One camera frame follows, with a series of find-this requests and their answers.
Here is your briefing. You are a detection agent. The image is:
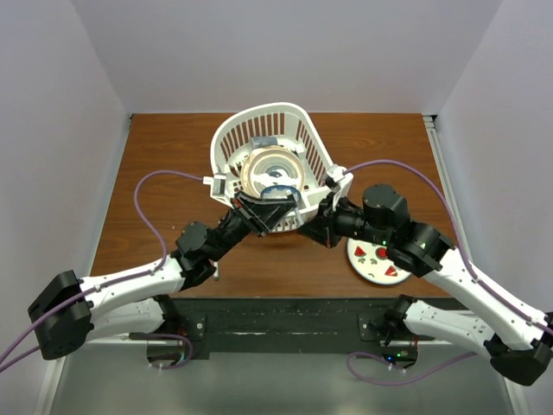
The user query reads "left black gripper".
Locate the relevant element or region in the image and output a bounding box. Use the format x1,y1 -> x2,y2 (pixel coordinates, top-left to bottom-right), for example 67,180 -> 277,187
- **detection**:
209,195 -> 300,265

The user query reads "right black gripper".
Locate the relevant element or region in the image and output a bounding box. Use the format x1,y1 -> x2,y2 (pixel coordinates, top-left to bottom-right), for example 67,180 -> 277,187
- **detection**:
298,188 -> 391,246

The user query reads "small white pen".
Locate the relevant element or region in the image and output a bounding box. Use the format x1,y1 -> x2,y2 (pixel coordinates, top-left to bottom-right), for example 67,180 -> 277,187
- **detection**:
294,207 -> 303,227

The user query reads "white marker pen green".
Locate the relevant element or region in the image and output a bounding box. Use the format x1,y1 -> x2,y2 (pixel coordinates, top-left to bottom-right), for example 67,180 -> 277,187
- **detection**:
213,261 -> 219,281

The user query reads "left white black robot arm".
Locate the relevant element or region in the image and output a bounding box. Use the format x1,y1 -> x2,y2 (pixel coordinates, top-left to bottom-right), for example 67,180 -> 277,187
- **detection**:
28,186 -> 302,361

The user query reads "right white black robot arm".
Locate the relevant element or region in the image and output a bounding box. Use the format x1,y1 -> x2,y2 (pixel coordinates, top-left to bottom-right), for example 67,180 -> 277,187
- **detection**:
299,184 -> 552,386

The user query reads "blue white patterned bowl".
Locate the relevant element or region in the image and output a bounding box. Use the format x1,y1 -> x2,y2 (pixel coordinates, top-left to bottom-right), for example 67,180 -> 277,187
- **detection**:
260,184 -> 302,201

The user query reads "tan rimmed plate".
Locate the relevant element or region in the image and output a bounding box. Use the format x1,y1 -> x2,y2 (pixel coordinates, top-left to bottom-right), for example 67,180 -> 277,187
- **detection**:
240,146 -> 305,197

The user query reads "watermelon pattern plate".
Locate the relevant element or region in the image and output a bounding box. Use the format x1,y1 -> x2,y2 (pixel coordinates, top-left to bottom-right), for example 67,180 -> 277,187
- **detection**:
346,239 -> 410,285

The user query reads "grey object in basket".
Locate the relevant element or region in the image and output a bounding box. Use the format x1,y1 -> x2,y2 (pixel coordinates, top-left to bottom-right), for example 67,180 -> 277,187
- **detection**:
250,136 -> 278,150

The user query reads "white plastic dish basket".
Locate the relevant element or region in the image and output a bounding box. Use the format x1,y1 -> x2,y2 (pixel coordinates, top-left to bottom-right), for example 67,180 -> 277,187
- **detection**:
203,102 -> 353,233

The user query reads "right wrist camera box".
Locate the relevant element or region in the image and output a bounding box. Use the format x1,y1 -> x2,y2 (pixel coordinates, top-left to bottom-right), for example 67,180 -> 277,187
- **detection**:
324,164 -> 353,209

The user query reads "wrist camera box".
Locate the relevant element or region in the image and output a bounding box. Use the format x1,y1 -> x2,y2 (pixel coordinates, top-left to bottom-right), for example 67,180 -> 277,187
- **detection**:
324,164 -> 353,209
202,173 -> 226,201

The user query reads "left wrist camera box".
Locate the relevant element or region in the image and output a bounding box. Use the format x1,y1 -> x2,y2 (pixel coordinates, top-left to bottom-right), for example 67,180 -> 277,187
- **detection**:
202,173 -> 226,201

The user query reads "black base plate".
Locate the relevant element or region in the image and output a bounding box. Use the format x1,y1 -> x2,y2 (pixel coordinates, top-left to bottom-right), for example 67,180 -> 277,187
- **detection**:
129,296 -> 435,360

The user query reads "aluminium rail frame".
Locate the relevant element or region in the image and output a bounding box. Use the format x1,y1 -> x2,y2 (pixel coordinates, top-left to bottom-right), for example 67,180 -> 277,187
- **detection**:
422,115 -> 472,259

